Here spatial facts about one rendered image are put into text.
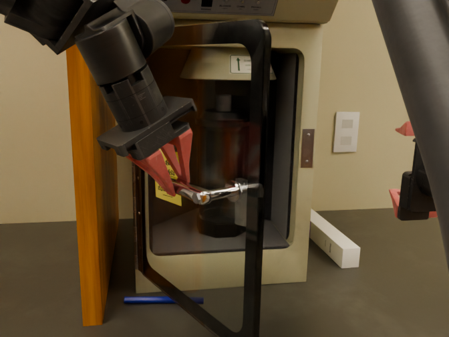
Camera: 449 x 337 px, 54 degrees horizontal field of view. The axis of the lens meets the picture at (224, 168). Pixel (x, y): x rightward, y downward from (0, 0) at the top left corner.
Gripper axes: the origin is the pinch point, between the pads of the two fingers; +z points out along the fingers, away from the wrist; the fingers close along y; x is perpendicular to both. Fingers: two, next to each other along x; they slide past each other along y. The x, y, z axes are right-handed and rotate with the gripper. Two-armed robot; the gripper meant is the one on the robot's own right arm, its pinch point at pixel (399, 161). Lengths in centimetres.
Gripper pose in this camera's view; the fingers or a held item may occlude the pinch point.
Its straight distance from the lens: 74.2
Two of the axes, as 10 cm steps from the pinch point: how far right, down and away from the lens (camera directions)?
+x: -9.9, 0.2, -1.7
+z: -1.7, -2.3, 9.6
